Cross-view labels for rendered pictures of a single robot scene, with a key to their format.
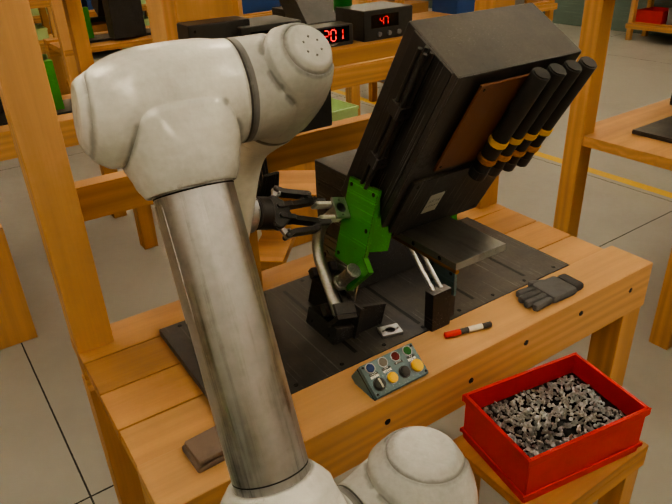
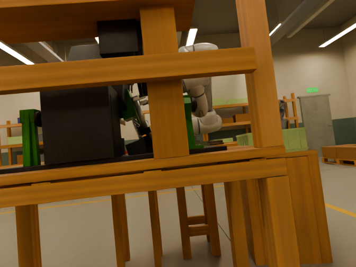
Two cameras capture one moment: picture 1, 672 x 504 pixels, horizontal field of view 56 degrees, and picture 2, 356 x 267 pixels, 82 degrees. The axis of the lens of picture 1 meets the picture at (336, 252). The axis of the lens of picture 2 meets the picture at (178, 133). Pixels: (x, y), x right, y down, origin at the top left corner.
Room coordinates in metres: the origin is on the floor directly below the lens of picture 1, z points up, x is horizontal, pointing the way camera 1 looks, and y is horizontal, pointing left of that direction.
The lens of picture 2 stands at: (2.28, 0.75, 0.93)
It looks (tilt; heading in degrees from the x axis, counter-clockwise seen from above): 3 degrees up; 210
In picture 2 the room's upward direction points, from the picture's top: 6 degrees counter-clockwise
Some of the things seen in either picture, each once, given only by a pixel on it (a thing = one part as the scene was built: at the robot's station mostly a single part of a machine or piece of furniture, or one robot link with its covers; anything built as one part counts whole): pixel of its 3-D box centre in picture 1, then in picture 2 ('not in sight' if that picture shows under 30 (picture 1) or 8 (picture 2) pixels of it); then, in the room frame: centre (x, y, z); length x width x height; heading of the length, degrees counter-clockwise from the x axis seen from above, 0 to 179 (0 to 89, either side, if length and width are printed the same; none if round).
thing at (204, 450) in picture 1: (212, 445); (215, 142); (0.91, 0.26, 0.91); 0.10 x 0.08 x 0.03; 125
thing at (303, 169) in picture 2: not in sight; (270, 195); (0.30, 0.50, 0.39); 0.68 x 0.52 x 0.79; 23
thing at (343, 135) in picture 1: (300, 146); (86, 73); (1.78, 0.09, 1.23); 1.30 x 0.05 x 0.09; 123
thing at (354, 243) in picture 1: (367, 221); (128, 108); (1.37, -0.08, 1.17); 0.13 x 0.12 x 0.20; 123
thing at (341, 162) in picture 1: (377, 212); (85, 124); (1.64, -0.12, 1.07); 0.30 x 0.18 x 0.34; 123
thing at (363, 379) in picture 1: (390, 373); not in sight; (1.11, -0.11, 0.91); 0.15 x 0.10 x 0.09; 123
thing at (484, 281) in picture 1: (376, 297); (117, 158); (1.47, -0.11, 0.89); 1.10 x 0.42 x 0.02; 123
